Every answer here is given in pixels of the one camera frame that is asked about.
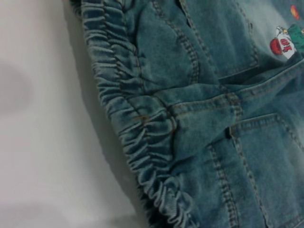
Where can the blue denim shorts with cartoon print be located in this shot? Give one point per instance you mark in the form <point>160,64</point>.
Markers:
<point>213,118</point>

